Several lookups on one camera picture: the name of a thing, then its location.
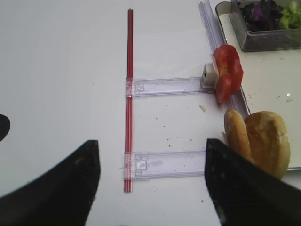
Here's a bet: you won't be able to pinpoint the clear left long divider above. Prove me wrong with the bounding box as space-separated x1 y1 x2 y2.
198 0 250 117

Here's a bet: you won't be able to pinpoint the left red plastic strip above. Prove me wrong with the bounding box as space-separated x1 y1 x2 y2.
123 8 135 193

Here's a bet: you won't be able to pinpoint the clear left lower rail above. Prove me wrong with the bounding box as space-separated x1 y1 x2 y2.
123 150 206 180

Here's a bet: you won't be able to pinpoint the bun slice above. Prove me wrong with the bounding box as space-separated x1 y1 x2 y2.
244 111 291 179
224 109 253 163

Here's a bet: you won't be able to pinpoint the clear plastic container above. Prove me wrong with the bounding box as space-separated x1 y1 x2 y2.
229 0 301 52

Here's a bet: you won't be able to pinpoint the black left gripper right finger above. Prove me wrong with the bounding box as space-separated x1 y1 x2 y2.
205 138 301 226

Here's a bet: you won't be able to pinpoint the clear rail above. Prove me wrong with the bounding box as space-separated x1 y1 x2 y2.
126 77 214 98
123 150 206 180

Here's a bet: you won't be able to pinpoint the purple cabbage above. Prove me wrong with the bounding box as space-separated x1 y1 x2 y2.
238 0 284 32

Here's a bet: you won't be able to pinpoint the green lettuce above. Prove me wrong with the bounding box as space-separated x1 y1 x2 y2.
279 0 301 30

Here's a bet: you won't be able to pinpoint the white pusher block left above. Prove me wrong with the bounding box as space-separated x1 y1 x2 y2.
200 63 219 90

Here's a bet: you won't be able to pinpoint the tomato slices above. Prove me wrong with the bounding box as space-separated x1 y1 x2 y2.
213 44 244 104

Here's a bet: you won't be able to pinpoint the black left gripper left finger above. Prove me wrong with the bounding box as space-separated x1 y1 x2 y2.
0 140 100 226

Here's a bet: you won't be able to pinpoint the metal tray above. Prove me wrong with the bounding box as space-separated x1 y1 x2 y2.
215 0 301 171

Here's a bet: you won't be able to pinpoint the clear left upper rail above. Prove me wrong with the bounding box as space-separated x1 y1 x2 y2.
126 77 214 98

